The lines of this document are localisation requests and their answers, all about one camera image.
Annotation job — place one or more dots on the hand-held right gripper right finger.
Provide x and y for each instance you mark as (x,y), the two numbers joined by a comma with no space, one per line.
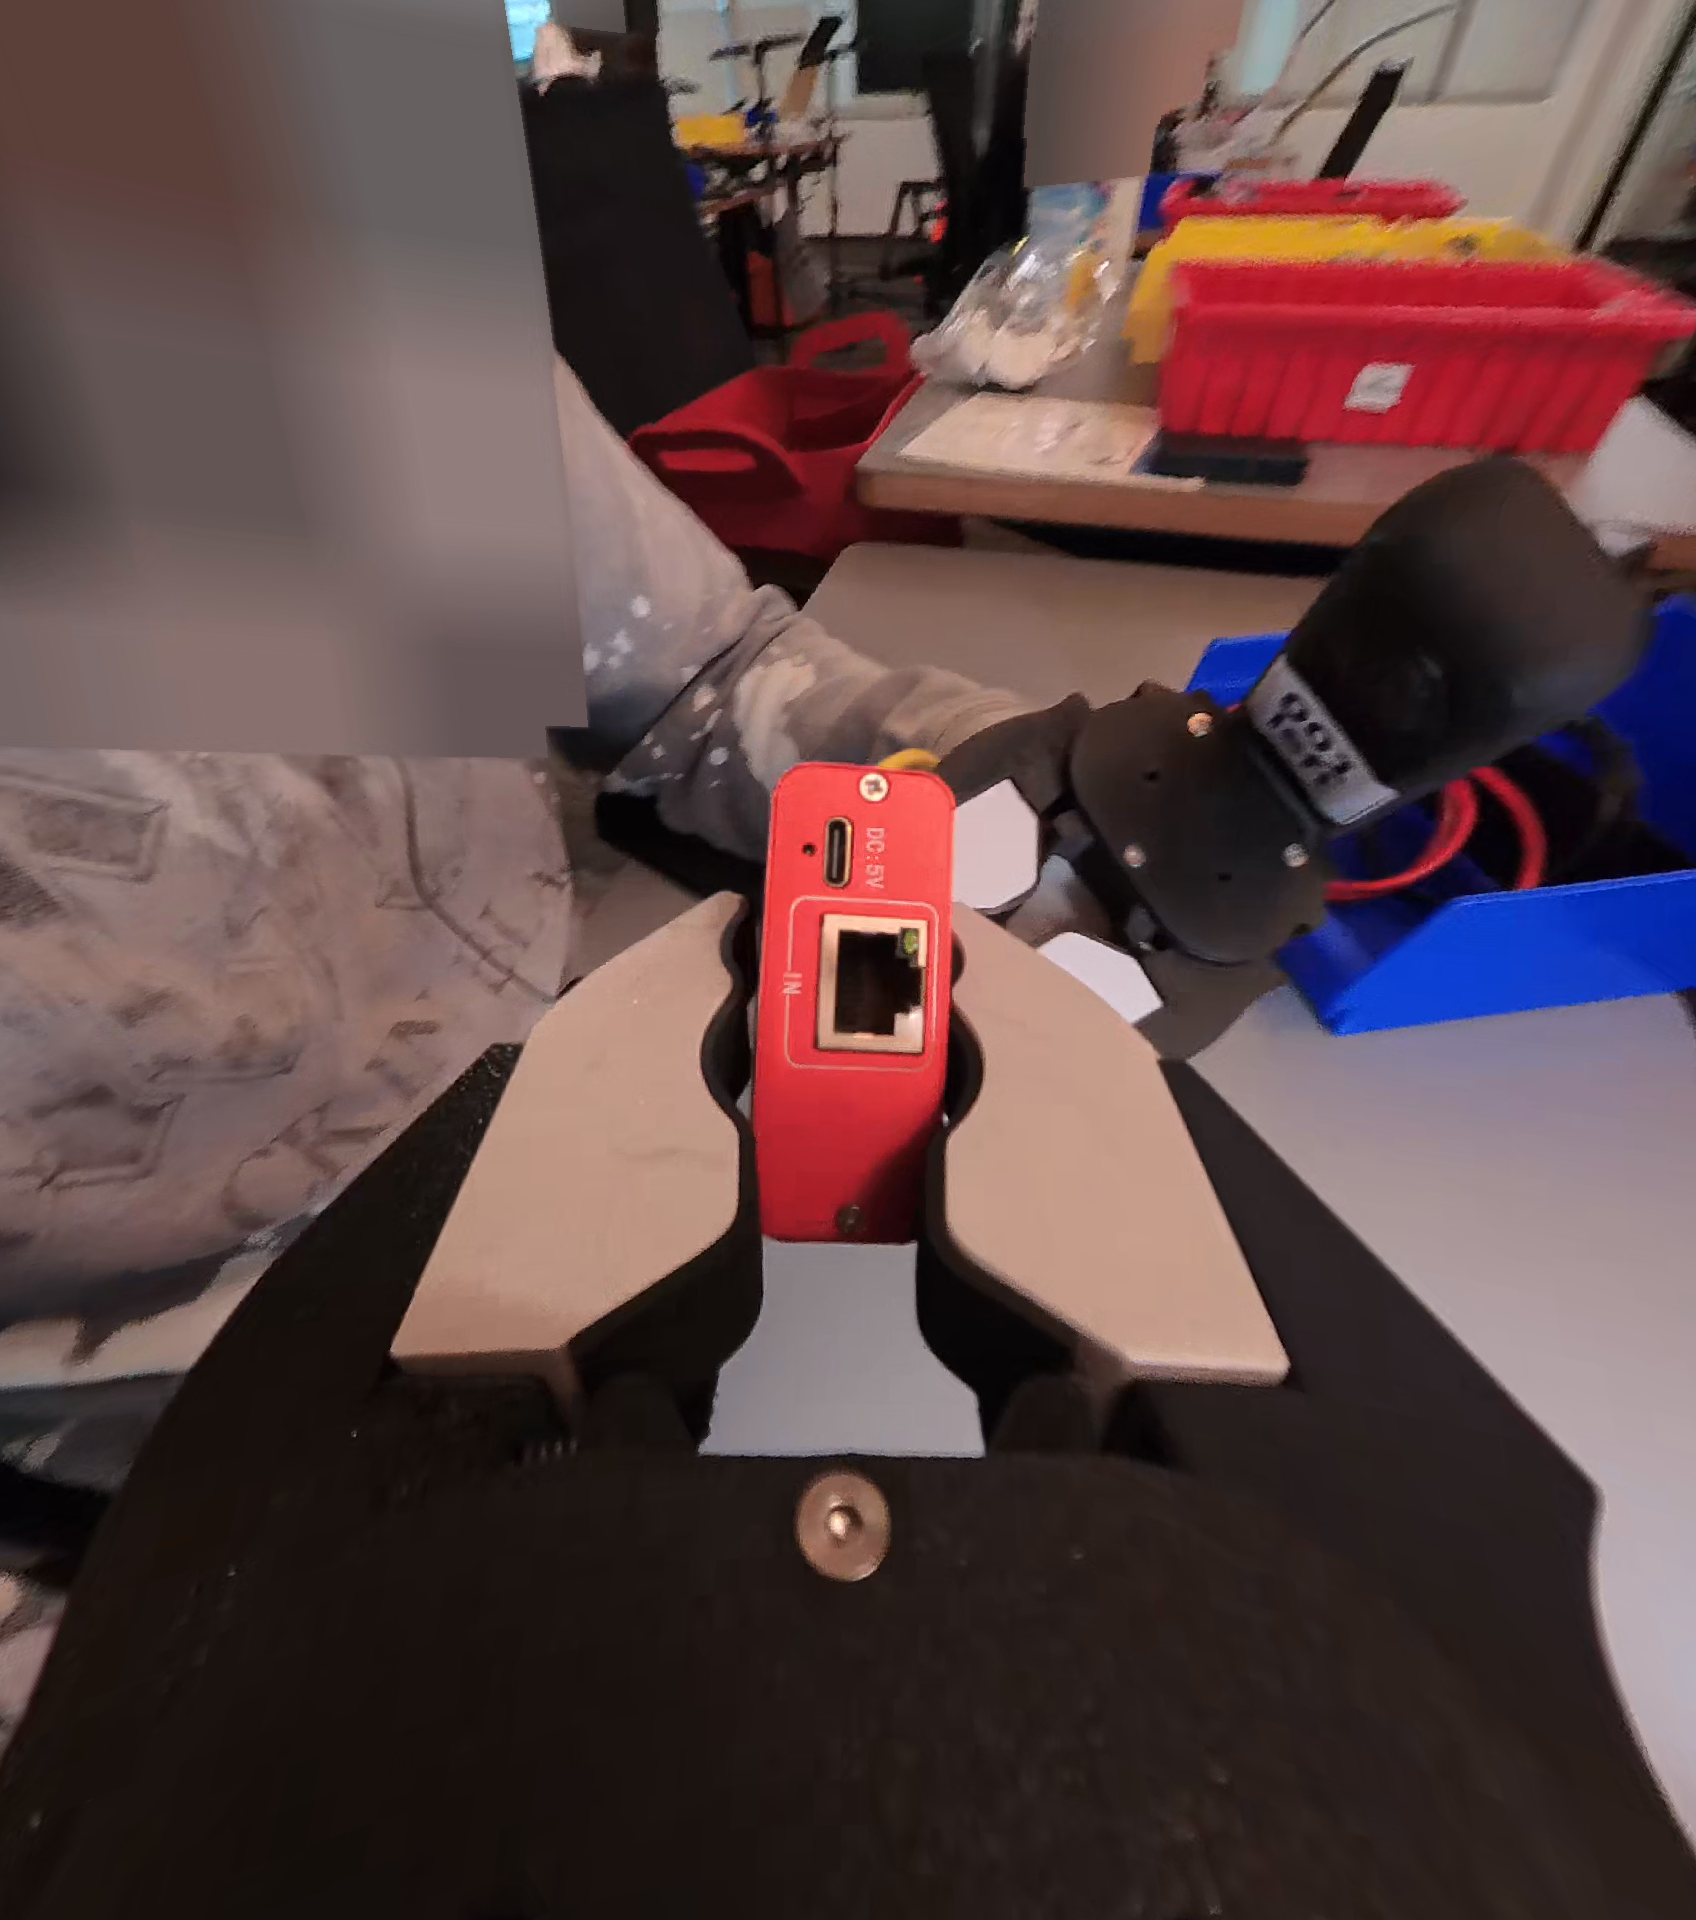
(1102,1185)

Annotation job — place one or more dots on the black fabric panel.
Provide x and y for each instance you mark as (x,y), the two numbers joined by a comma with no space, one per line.
(623,254)

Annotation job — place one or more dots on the small red plastic bin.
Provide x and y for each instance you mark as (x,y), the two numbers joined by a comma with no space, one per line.
(1312,199)

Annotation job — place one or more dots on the clear plastic bag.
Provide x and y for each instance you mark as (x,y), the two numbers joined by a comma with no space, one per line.
(1013,315)

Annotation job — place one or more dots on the yellow plastic bin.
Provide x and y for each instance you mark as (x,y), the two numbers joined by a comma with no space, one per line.
(1312,240)

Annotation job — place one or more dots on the red tote bag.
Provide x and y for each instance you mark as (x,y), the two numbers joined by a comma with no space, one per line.
(773,450)

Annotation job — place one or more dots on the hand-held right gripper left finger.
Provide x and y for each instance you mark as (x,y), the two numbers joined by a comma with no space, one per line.
(593,1171)

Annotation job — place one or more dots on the blue plastic bin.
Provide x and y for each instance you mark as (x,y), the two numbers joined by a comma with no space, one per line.
(1539,945)

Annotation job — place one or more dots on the red ethernet adapter box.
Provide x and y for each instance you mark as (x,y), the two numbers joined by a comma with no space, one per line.
(848,1140)

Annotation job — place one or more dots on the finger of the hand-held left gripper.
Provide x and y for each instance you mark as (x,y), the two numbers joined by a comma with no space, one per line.
(1102,978)
(995,844)

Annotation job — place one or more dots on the wooden table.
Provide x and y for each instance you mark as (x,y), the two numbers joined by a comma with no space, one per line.
(1238,512)

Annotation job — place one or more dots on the person's patterned grey shirt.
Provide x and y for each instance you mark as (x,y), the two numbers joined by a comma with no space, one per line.
(188,975)

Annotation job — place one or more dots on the large red plastic bin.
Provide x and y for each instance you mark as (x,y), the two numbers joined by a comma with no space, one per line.
(1463,360)

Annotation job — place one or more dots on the person's left forearm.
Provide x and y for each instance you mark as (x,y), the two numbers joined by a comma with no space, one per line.
(729,691)

